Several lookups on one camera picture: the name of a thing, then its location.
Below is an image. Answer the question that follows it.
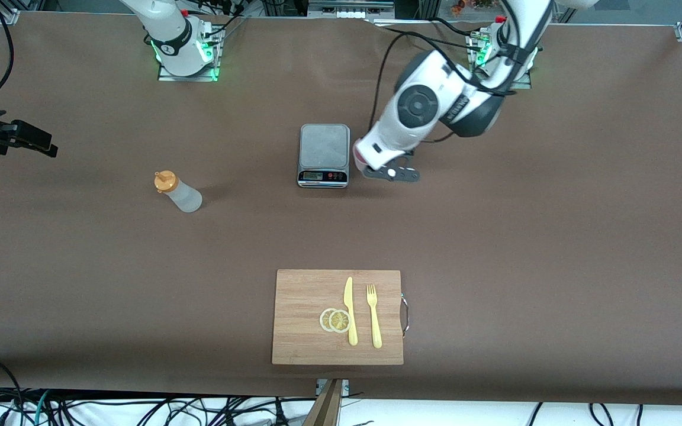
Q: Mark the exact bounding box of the clear sauce bottle orange cap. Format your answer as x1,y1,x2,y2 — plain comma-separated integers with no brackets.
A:
154,170,203,214

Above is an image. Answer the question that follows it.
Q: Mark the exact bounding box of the silver digital kitchen scale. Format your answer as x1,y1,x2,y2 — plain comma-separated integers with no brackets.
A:
297,123,351,189

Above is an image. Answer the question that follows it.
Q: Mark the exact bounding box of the brown table cover sheet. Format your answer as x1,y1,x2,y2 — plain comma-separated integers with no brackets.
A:
0,11,682,408

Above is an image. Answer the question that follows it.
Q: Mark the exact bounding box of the yellow plastic knife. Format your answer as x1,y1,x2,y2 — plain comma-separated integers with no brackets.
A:
343,276,358,347

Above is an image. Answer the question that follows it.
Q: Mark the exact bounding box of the yellow plastic fork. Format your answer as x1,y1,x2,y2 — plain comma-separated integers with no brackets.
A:
366,284,383,349

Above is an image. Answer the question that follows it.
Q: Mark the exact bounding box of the bamboo cutting board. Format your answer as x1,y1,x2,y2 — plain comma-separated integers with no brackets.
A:
271,269,404,366

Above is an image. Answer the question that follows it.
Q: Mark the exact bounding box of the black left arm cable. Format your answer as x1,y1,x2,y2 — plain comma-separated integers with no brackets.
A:
368,30,522,146

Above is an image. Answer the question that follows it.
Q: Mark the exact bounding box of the long black table cable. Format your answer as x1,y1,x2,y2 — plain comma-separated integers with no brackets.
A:
371,22,478,51

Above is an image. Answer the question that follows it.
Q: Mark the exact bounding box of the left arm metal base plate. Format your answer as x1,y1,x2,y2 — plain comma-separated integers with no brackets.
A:
467,33,532,89

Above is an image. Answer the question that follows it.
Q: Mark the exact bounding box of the short black table cable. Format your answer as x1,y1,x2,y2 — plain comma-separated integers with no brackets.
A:
430,17,487,37

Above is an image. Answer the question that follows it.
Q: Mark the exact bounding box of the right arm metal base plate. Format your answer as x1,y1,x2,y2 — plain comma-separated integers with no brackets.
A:
157,27,221,82

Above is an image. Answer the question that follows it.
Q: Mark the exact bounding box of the teal floor cable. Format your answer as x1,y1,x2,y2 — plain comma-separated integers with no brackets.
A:
33,389,53,426

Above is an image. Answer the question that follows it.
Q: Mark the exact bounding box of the wooden post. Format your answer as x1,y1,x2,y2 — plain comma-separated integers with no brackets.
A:
303,379,345,426

